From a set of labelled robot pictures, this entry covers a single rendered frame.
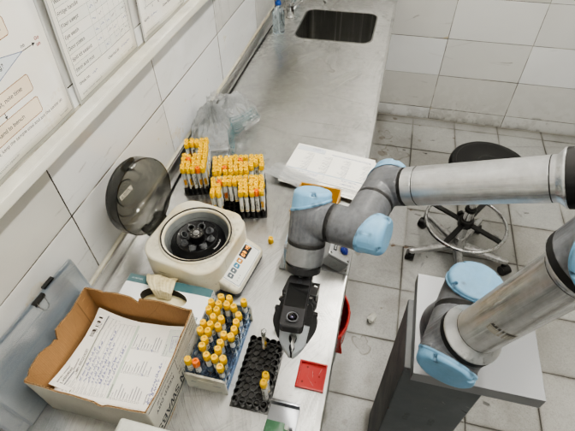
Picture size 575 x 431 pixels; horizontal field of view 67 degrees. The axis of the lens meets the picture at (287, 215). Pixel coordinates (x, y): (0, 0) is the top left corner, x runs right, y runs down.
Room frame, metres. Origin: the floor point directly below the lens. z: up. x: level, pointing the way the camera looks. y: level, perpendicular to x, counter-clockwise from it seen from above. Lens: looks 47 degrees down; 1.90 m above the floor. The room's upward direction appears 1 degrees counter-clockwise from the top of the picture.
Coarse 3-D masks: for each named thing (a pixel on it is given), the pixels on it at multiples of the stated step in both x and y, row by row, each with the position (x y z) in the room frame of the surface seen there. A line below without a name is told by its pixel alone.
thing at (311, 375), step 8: (304, 360) 0.47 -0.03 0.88; (304, 368) 0.46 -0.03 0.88; (312, 368) 0.46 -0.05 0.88; (320, 368) 0.46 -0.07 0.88; (304, 376) 0.44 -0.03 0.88; (312, 376) 0.44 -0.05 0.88; (320, 376) 0.44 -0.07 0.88; (296, 384) 0.42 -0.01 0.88; (304, 384) 0.42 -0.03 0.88; (312, 384) 0.42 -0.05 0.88; (320, 384) 0.42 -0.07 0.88; (320, 392) 0.40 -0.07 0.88
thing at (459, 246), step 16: (464, 144) 1.62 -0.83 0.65; (480, 144) 1.61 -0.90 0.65; (496, 144) 1.62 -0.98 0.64; (448, 160) 1.53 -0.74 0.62; (464, 160) 1.50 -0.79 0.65; (480, 160) 1.50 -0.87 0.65; (480, 208) 1.57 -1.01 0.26; (432, 224) 1.63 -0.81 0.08; (464, 224) 1.45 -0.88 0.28; (480, 224) 1.63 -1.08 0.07; (448, 240) 1.36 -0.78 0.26; (464, 240) 1.45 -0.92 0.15; (496, 240) 1.35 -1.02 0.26; (480, 256) 1.40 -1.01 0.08; (496, 256) 1.38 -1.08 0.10
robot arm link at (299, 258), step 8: (288, 248) 0.53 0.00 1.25; (296, 248) 0.52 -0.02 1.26; (288, 256) 0.52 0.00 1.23; (296, 256) 0.51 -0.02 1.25; (304, 256) 0.51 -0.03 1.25; (312, 256) 0.51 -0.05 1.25; (320, 256) 0.52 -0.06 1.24; (296, 264) 0.50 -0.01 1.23; (304, 264) 0.50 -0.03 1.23; (312, 264) 0.50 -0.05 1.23; (320, 264) 0.51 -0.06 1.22
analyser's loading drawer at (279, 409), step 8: (272, 400) 0.36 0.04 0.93; (280, 400) 0.36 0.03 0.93; (272, 408) 0.35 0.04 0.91; (280, 408) 0.35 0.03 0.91; (288, 408) 0.35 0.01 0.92; (296, 408) 0.35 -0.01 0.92; (272, 416) 0.33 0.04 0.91; (280, 416) 0.33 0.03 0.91; (288, 416) 0.33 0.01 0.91; (296, 416) 0.33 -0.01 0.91; (288, 424) 0.32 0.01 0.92; (296, 424) 0.32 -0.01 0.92
